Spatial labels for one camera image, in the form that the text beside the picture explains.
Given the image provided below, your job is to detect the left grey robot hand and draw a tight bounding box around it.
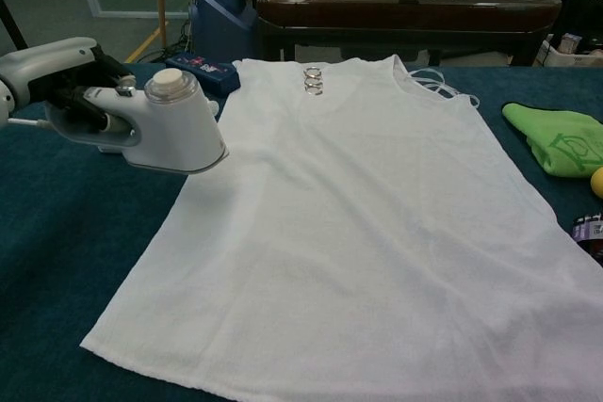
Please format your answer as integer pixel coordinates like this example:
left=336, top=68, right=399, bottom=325
left=0, top=37, right=138, bottom=136

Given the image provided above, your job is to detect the white handheld garment steamer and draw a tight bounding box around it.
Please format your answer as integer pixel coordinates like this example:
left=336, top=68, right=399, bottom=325
left=44, top=68, right=231, bottom=172

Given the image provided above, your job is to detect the white sleeveless top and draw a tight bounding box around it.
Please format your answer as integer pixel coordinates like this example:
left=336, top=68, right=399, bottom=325
left=79, top=54, right=603, bottom=402

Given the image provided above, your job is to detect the black stand leg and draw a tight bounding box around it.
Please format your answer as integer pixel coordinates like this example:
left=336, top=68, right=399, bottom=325
left=0, top=0, right=24, bottom=53

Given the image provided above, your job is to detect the dark blue patterned box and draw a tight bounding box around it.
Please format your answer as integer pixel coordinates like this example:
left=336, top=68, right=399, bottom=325
left=164, top=52, right=242, bottom=93

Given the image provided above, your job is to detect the blue felt table cover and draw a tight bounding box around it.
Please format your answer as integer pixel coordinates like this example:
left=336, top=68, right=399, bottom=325
left=0, top=61, right=603, bottom=402

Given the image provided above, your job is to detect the brown mahjong table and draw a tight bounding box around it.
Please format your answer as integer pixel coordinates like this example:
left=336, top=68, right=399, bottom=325
left=256, top=0, right=562, bottom=67

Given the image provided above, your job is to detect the white storage box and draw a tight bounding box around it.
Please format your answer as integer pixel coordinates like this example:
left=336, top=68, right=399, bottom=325
left=536, top=33, right=603, bottom=68

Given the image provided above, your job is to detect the green folded towel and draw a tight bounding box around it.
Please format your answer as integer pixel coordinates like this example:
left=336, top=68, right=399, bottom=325
left=501, top=101, right=603, bottom=177

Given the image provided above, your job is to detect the black yellow packet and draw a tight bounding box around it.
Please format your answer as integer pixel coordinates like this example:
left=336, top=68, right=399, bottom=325
left=570, top=213, right=603, bottom=266

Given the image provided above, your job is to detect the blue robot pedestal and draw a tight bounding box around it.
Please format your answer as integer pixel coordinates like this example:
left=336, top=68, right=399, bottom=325
left=190, top=0, right=259, bottom=63

